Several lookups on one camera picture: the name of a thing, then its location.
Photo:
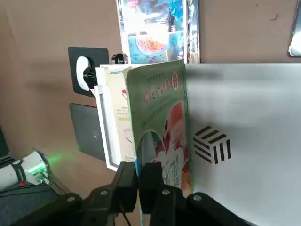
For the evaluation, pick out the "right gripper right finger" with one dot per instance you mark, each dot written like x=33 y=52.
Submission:
x=151 y=188

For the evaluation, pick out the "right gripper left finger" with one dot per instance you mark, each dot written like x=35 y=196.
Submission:
x=127 y=186

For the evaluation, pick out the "green cover book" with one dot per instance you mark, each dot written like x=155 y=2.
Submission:
x=160 y=106

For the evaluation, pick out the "white adjustable book stand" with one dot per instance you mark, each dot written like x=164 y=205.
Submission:
x=235 y=106

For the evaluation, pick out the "comic book with pink letter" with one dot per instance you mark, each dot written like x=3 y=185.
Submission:
x=152 y=28

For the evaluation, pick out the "grey closed laptop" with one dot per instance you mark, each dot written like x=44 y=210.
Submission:
x=87 y=131

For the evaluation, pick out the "white computer mouse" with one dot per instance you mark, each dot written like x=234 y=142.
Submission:
x=81 y=66

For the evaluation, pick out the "black mouse pad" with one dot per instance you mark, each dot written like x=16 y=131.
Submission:
x=98 y=56

